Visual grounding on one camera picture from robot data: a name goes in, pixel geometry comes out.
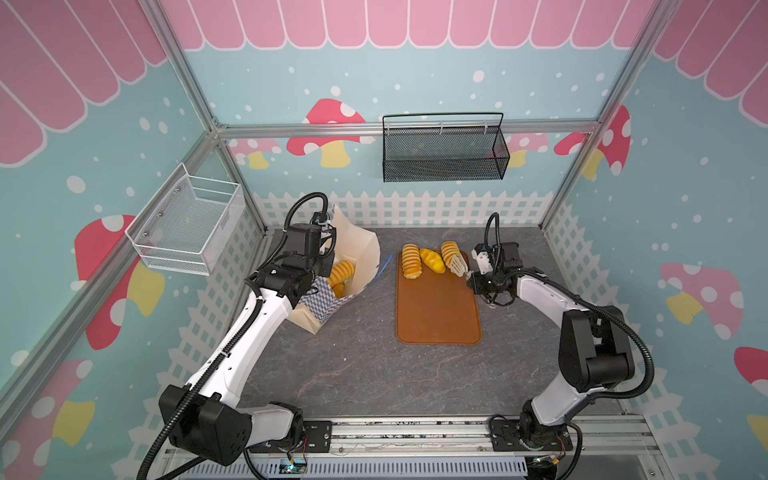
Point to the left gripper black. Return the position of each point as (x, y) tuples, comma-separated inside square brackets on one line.
[(327, 265)]

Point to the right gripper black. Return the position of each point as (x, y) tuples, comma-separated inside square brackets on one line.
[(481, 279)]

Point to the yellow fake bread roll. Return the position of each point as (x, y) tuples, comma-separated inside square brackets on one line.
[(453, 258)]

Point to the yellow fake croissant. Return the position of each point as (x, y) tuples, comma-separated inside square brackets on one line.
[(433, 260)]

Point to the checkered paper bag blue handles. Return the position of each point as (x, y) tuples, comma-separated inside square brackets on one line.
[(356, 264)]

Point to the ridged yellow fake bread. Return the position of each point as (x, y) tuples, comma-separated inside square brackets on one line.
[(411, 262)]

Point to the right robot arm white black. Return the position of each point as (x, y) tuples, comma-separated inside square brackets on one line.
[(599, 355)]

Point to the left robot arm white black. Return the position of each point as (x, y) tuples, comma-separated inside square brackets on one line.
[(202, 417)]

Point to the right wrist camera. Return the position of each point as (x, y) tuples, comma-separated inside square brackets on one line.
[(498, 257)]

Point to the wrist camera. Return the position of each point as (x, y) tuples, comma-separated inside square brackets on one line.
[(311, 240), (498, 257)]

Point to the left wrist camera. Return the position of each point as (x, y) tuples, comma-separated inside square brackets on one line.
[(311, 240)]

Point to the white mesh wall basket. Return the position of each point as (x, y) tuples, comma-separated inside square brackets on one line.
[(187, 224)]

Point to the black mesh wall basket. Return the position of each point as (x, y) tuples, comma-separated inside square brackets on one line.
[(437, 147)]

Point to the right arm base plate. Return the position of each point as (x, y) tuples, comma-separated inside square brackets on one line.
[(527, 435)]

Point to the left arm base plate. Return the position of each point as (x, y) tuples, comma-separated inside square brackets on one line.
[(310, 437)]

